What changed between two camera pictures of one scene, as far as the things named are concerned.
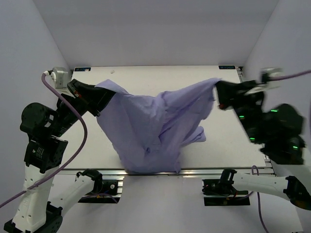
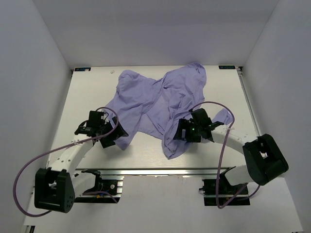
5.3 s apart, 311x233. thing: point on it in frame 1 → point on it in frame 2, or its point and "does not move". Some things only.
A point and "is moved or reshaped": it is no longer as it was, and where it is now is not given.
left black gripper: x=91 y=96 → x=118 y=132
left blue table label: x=82 y=69 does not move
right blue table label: x=227 y=67 does not move
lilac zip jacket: x=149 y=134 is moved or reshaped
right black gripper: x=229 y=93 → x=183 y=124
